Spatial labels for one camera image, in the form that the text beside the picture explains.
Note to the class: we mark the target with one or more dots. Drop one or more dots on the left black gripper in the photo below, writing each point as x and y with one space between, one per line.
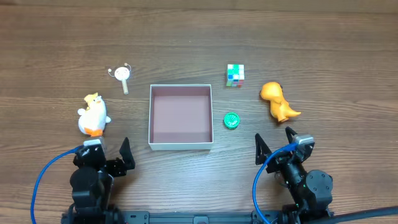
104 162

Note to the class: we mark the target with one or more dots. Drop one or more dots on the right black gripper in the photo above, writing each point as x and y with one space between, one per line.
280 155

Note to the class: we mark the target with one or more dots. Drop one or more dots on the orange dinosaur toy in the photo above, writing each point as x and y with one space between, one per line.
279 106

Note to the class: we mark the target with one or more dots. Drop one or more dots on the colourful puzzle cube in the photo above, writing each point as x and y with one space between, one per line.
235 75

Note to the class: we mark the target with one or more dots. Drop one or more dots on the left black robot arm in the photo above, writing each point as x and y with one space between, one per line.
93 181

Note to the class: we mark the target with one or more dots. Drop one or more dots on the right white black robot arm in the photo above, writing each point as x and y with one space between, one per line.
311 191

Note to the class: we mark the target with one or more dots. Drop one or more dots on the white plush duck toy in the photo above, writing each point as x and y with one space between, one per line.
94 118

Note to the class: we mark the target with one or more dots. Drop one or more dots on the white box pink interior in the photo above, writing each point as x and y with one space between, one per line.
180 117

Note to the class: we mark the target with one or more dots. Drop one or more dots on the wooden pig rattle drum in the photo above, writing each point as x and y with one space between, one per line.
122 74

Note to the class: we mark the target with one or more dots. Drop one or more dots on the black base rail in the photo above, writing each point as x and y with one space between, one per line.
145 217

